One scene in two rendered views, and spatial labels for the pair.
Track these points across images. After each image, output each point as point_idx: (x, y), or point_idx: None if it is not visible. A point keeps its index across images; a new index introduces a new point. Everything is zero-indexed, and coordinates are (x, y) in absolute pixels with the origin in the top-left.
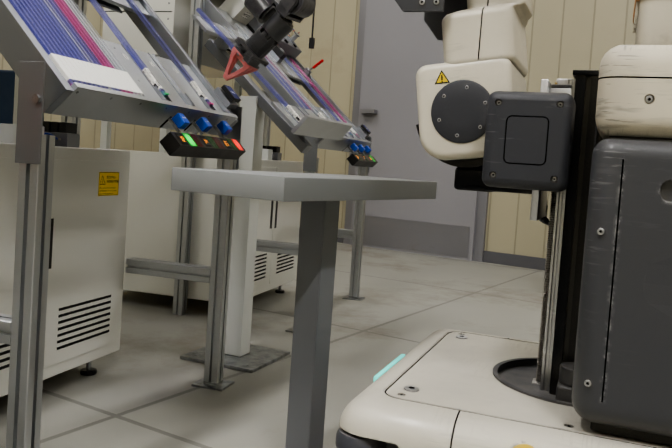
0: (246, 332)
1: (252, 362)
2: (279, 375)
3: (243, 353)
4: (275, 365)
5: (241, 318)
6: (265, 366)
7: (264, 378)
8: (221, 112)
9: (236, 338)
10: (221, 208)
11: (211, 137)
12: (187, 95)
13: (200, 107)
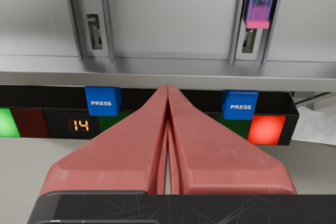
0: (335, 109)
1: (302, 128)
2: (286, 164)
3: (320, 111)
4: (314, 149)
5: (333, 104)
6: (306, 141)
7: (270, 154)
8: (236, 81)
9: (322, 102)
10: (281, 91)
11: (128, 115)
12: None
13: (83, 73)
